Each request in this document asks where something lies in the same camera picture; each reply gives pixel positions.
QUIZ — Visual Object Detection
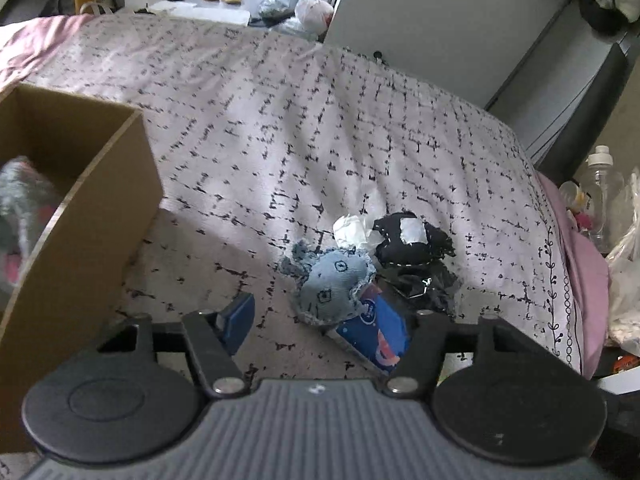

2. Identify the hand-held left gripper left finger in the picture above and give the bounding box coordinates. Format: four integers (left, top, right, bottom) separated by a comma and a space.
95, 292, 257, 400

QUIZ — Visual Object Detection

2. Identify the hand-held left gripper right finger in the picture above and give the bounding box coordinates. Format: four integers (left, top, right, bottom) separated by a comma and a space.
386, 310, 556, 399

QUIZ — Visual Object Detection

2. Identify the light blue denim soft toy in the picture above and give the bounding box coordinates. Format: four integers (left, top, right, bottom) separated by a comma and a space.
279, 240, 377, 328

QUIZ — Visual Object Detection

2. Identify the brown cardboard box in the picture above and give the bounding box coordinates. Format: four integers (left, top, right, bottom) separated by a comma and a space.
0, 82, 165, 453

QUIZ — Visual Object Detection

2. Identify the grey plush toy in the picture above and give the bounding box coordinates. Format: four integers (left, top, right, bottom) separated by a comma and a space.
0, 156, 63, 306

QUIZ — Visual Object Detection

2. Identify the black soft pouch white patch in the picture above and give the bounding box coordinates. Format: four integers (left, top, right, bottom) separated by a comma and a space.
371, 212, 456, 267

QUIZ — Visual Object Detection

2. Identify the black shiny plastic wrapper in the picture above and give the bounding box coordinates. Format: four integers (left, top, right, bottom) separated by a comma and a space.
390, 260, 463, 318

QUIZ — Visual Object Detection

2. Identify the blue snack packet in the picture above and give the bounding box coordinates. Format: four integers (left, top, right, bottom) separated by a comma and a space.
327, 282, 413, 375

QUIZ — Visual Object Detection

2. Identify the white crumpled tissue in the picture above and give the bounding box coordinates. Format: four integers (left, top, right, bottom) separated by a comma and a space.
333, 214, 381, 253

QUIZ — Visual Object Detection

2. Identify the grey patterned bedspread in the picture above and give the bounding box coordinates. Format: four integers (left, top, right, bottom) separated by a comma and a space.
0, 12, 586, 376

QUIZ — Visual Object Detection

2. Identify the small colourful toy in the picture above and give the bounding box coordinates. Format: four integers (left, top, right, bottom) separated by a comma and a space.
560, 182, 592, 233

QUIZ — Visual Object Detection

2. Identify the clear plastic bottle white cap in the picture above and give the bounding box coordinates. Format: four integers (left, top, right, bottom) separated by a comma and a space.
582, 145, 626, 256

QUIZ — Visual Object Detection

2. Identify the black furniture panel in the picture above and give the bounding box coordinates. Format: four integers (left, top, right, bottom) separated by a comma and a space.
487, 40, 631, 171

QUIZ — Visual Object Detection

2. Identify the white flat tray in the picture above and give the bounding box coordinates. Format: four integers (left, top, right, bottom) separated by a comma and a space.
150, 0, 251, 26

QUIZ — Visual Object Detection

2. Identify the grey cabinet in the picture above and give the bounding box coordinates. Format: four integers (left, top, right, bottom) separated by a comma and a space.
322, 0, 576, 108

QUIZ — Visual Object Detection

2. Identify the pink white plastic bag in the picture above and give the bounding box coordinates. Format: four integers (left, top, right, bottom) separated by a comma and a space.
295, 0, 335, 36

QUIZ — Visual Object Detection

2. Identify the grey plastic bag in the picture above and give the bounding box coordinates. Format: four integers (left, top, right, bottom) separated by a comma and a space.
257, 0, 336, 25

